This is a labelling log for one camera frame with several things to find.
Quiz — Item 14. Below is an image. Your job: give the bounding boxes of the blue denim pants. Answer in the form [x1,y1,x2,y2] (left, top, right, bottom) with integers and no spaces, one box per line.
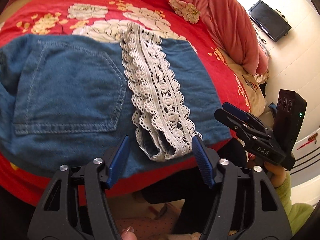
[0,22,232,178]

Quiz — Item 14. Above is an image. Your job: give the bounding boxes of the light green sleeve forearm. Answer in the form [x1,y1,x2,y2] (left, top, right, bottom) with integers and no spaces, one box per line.
[276,172,314,235]

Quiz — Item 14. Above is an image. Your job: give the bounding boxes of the right hand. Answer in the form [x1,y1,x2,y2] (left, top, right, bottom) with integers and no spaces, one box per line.
[247,153,286,188]

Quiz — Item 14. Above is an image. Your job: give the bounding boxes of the left hand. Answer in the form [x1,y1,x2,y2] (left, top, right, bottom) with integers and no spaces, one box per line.
[121,226,137,240]

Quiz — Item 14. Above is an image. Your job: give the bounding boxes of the beige bed sheet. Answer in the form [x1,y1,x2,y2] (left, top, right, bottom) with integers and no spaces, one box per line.
[219,49,265,117]

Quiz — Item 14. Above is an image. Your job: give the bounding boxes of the black flat television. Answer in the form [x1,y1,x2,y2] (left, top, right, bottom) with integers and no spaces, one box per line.
[248,0,291,42]

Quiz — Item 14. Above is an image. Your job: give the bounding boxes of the terracotta pink quilt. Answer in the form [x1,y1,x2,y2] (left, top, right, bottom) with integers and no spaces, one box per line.
[183,0,268,75]

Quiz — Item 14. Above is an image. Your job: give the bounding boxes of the red floral blanket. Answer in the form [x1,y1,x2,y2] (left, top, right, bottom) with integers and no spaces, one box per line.
[1,0,249,206]

